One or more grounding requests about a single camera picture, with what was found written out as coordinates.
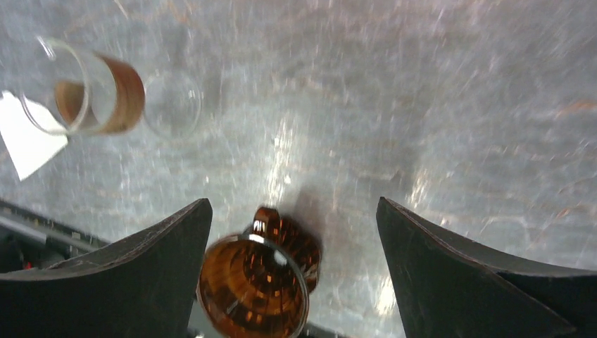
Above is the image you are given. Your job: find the small glass beaker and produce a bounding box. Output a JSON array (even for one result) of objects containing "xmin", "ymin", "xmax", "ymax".
[{"xmin": 15, "ymin": 36, "xmax": 203, "ymax": 140}]

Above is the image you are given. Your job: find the brown transparent dripper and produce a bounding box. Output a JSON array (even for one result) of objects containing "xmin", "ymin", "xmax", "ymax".
[{"xmin": 196, "ymin": 206, "xmax": 322, "ymax": 337}]

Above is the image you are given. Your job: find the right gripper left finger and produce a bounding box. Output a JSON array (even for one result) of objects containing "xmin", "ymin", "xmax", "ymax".
[{"xmin": 1, "ymin": 199, "xmax": 213, "ymax": 337}]

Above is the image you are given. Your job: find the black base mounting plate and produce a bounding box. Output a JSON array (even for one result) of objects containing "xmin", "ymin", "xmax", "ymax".
[{"xmin": 1, "ymin": 199, "xmax": 108, "ymax": 273}]

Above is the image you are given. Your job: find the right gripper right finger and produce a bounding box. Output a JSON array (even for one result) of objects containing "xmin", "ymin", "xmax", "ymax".
[{"xmin": 376, "ymin": 197, "xmax": 596, "ymax": 337}]

